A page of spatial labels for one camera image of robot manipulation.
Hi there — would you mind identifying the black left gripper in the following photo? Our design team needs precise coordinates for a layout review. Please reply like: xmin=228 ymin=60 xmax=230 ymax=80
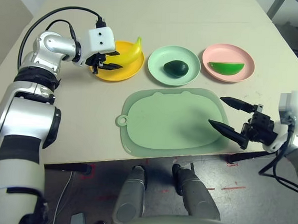
xmin=85 ymin=49 xmax=125 ymax=76

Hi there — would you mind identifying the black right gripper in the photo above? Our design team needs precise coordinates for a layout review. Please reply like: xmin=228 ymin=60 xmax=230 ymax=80
xmin=207 ymin=96 xmax=280 ymax=151

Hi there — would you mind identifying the yellow toy banana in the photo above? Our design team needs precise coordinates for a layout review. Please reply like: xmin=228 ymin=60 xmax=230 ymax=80
xmin=113 ymin=35 xmax=143 ymax=66

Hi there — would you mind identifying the toy watermelon slice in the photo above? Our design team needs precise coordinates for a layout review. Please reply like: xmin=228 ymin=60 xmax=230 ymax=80
xmin=207 ymin=61 xmax=246 ymax=77

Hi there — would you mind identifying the dark green toy avocado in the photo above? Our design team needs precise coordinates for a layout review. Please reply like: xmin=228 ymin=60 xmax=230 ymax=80
xmin=162 ymin=59 xmax=189 ymax=78

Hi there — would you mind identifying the yellow plate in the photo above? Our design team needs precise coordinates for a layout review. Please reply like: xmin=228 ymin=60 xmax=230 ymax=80
xmin=89 ymin=39 xmax=146 ymax=84

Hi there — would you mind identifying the black table support bar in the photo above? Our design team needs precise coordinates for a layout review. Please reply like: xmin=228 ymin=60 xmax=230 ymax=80
xmin=226 ymin=149 xmax=275 ymax=166

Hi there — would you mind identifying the green plate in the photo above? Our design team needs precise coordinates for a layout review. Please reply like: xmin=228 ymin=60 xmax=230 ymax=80
xmin=146 ymin=44 xmax=202 ymax=88

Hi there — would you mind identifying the pink plate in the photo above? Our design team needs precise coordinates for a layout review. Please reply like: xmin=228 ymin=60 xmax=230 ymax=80
xmin=200 ymin=42 xmax=257 ymax=84

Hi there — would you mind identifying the green silicone mat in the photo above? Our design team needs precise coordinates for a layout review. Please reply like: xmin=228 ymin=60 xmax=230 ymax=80
xmin=113 ymin=83 xmax=233 ymax=163

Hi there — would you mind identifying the grey robot right leg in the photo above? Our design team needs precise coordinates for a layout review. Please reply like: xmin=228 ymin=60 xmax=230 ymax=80
xmin=169 ymin=163 xmax=224 ymax=221

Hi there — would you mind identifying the grey robot leg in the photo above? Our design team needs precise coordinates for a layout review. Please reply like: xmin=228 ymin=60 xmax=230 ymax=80
xmin=169 ymin=163 xmax=224 ymax=221
xmin=112 ymin=164 xmax=148 ymax=224

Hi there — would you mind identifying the grey robot left leg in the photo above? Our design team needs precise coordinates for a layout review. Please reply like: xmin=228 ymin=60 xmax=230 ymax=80
xmin=112 ymin=164 xmax=148 ymax=224

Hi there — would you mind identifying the grey square floor object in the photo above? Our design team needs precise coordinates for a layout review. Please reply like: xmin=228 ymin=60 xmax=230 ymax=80
xmin=70 ymin=212 xmax=87 ymax=224

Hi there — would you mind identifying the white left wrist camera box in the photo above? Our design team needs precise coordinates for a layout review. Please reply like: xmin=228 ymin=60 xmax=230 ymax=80
xmin=83 ymin=26 xmax=118 ymax=56

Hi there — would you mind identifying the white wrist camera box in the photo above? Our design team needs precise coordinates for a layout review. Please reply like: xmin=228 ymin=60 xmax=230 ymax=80
xmin=83 ymin=26 xmax=118 ymax=56
xmin=278 ymin=89 xmax=298 ymax=125

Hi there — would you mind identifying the thin black left wrist cable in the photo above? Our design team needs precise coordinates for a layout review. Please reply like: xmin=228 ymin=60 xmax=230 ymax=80
xmin=46 ymin=19 xmax=79 ymax=43

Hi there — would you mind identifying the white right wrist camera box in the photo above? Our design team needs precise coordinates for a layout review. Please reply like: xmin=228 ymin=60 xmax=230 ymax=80
xmin=278 ymin=89 xmax=298 ymax=125

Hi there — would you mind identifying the black left camera cable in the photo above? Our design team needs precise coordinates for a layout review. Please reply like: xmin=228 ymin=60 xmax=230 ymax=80
xmin=17 ymin=4 xmax=108 ymax=77

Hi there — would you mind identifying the grey metal frame leg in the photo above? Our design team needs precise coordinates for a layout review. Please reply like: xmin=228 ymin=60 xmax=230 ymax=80
xmin=266 ymin=0 xmax=287 ymax=21

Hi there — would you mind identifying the white floor cable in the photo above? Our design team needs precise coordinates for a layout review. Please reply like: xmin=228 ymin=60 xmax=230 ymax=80
xmin=52 ymin=171 xmax=74 ymax=224

